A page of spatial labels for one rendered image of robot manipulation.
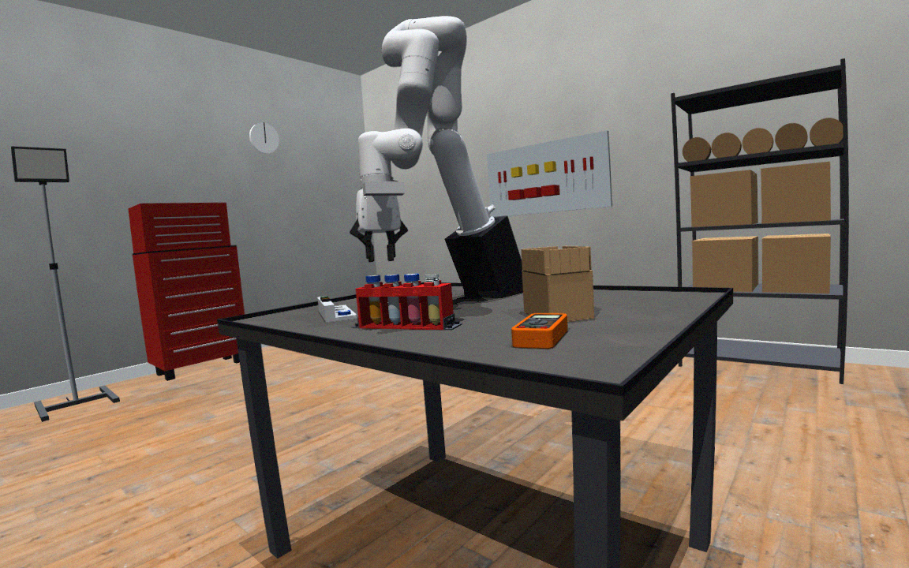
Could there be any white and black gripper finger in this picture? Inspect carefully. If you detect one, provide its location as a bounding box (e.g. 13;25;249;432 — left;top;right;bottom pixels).
350;218;374;262
386;220;408;261

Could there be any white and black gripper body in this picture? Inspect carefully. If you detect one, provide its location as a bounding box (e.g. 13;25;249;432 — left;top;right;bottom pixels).
356;188;401;234

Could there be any orange digital multimeter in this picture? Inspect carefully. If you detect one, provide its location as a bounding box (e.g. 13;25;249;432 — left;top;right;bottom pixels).
511;313;567;349

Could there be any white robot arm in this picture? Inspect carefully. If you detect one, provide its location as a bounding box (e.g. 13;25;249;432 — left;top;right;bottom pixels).
358;17;495;236

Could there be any brown cardboard box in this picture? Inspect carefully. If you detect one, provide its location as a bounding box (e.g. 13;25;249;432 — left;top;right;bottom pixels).
521;246;594;322

